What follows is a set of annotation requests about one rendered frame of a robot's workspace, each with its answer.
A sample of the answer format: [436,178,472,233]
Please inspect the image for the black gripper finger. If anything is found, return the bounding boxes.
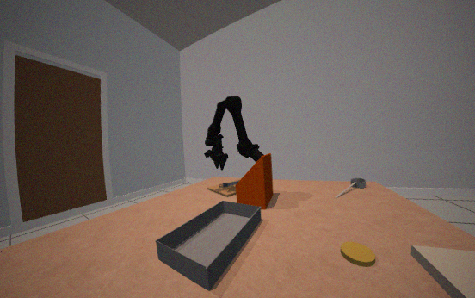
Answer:
[211,158,219,169]
[217,158,227,170]

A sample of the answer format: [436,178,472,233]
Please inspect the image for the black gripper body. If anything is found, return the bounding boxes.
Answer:
[210,146,228,159]

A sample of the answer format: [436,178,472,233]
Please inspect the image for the yellow flat disc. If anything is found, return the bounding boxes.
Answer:
[340,241,375,267]

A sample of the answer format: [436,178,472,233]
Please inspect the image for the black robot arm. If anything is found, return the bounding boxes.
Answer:
[205,96,264,162]

